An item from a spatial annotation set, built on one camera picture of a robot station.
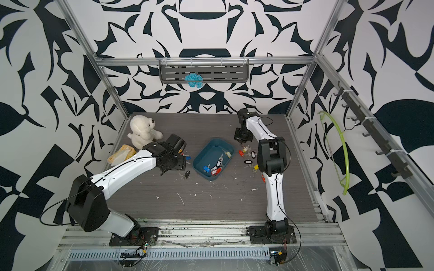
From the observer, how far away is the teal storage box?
3.08 feet

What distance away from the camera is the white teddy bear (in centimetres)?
91

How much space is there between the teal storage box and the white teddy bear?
29cm
